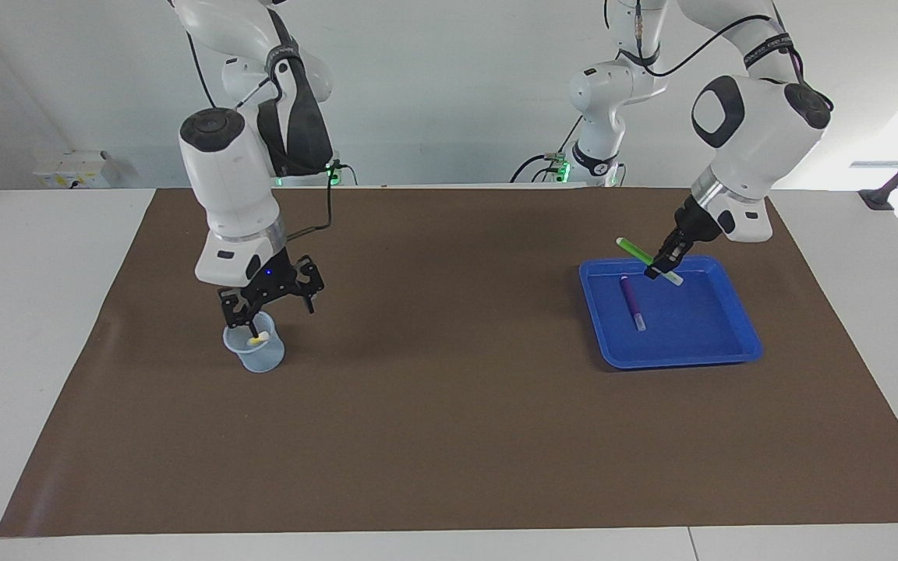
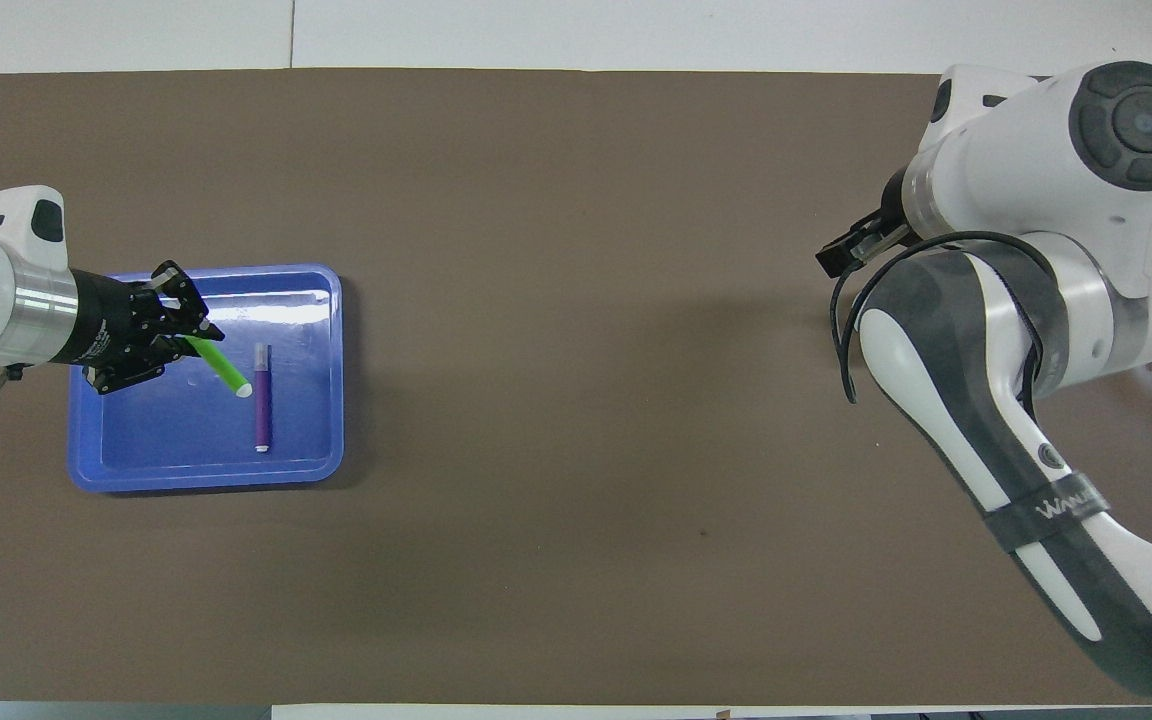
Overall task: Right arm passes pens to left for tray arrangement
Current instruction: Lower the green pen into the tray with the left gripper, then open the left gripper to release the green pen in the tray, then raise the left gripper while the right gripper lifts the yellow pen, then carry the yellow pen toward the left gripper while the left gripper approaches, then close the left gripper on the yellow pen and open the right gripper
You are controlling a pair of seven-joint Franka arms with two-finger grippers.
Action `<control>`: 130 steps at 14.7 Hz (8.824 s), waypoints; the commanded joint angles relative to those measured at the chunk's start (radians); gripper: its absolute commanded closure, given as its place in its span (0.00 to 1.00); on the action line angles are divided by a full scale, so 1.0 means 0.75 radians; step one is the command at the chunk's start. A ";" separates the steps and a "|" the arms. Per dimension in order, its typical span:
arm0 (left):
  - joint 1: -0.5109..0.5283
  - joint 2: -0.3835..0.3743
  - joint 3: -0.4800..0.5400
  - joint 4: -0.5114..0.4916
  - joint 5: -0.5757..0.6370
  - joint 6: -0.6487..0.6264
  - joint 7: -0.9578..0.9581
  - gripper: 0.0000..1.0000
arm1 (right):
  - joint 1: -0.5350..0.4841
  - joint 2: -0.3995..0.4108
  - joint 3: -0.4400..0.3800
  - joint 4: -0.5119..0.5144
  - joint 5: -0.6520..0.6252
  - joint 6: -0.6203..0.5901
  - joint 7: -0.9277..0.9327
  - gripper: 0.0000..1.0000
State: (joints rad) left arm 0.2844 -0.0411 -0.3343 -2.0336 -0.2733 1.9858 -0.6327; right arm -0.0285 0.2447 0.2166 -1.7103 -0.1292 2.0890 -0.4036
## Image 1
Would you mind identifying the purple pen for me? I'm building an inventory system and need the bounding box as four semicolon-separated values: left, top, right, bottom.
619;274;648;333

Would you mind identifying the white wall outlet box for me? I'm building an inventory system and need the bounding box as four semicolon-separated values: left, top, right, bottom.
34;150;118;189

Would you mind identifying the green pen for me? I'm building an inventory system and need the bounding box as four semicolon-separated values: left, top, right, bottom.
615;237;685;287

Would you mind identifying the brown table mat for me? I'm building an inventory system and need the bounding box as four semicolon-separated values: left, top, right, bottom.
0;187;898;538

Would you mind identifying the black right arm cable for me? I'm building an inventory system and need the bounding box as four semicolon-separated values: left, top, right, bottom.
184;31;341;241

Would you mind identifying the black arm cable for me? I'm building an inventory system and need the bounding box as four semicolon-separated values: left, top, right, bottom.
184;31;341;241
605;0;808;79

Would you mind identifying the blue plastic tray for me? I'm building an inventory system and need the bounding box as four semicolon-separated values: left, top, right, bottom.
578;255;764;370

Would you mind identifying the translucent plastic cup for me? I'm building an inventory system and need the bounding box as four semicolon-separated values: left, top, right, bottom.
223;312;286;373

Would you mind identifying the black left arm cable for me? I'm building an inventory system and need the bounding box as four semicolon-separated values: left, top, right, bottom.
605;0;808;79

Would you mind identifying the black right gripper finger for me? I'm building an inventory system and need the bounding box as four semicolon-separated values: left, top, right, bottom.
293;256;325;314
219;287;260;329

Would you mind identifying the black left base cable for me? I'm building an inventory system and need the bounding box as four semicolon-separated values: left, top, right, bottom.
510;117;584;184

